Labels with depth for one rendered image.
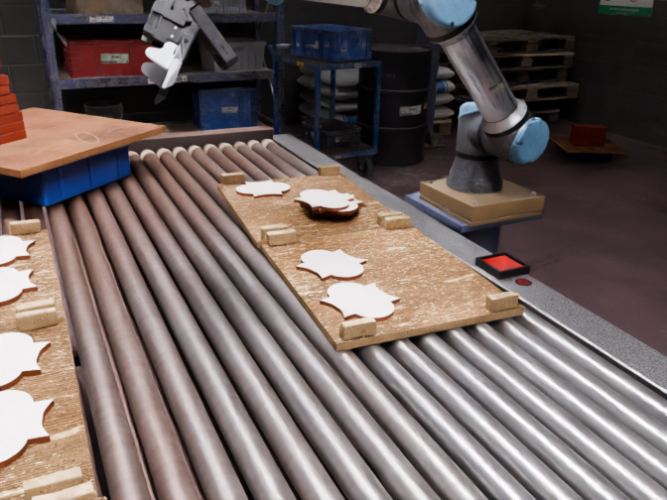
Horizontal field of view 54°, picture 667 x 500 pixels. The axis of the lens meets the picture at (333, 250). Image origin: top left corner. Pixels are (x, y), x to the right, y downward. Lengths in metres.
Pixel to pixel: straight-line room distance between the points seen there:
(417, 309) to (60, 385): 0.56
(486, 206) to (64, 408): 1.13
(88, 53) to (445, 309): 4.52
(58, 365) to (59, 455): 0.20
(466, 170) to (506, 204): 0.14
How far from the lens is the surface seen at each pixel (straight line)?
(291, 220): 1.48
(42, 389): 0.98
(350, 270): 1.22
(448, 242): 1.46
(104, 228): 1.55
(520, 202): 1.77
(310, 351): 1.02
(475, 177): 1.78
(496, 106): 1.60
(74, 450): 0.86
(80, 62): 5.38
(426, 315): 1.10
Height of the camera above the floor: 1.47
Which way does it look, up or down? 23 degrees down
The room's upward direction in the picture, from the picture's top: 2 degrees clockwise
